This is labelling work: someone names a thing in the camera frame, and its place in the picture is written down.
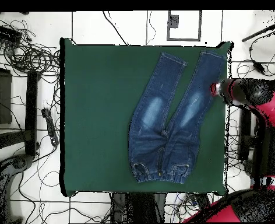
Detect blue denim jeans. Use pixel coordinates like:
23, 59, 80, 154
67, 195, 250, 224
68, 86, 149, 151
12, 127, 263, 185
127, 49, 227, 185

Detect black flat panel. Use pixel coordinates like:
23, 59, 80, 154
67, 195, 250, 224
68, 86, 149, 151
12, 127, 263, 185
0, 66, 13, 125

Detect black power adapter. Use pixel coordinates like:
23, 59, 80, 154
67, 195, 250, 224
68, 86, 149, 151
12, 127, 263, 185
252, 60, 266, 75

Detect black upright stand bar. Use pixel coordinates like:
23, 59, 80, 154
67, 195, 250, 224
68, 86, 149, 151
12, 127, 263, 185
238, 108, 252, 160
24, 70, 39, 156

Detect black tripod leg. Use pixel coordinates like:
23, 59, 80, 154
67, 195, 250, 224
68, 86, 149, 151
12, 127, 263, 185
241, 22, 275, 43

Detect wide black power strip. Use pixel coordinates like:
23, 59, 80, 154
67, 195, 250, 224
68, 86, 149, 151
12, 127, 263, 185
194, 193, 211, 211

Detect dark green table cloth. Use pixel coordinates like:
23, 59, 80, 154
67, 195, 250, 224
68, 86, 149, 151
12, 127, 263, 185
59, 37, 234, 197

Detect long black power strip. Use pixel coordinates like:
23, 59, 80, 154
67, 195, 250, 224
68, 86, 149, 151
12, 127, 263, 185
41, 107, 59, 147

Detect dark stand base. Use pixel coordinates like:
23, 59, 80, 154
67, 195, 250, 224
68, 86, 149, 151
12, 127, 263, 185
0, 153, 34, 223

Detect black box device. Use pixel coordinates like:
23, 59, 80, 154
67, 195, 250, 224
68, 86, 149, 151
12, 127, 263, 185
0, 23, 23, 44

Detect black floor cable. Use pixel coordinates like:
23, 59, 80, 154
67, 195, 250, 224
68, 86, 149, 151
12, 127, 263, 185
102, 10, 129, 46

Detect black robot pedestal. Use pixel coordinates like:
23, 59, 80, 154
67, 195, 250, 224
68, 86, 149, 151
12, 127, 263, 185
110, 192, 167, 223

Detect tangled black cable bundle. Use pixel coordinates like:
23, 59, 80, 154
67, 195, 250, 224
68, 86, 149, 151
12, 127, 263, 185
2, 19, 60, 75

